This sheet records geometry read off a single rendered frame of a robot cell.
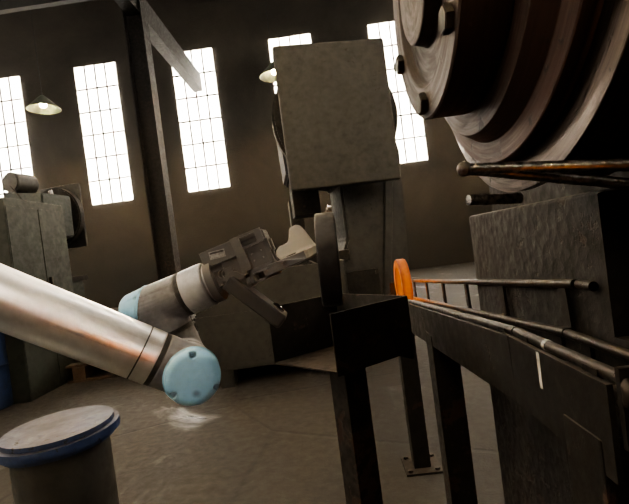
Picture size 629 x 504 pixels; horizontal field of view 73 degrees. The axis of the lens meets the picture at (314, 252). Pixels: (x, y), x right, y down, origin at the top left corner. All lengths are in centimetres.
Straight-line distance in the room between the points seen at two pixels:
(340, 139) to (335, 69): 50
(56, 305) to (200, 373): 20
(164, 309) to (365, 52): 290
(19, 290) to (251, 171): 1025
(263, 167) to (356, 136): 768
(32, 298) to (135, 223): 1090
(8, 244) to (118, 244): 798
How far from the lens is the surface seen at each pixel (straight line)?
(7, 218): 382
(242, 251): 69
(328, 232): 65
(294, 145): 311
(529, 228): 75
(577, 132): 43
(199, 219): 1095
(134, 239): 1151
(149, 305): 74
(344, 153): 314
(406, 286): 150
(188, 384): 60
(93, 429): 143
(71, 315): 62
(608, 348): 56
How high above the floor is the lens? 85
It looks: 1 degrees down
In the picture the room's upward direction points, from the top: 7 degrees counter-clockwise
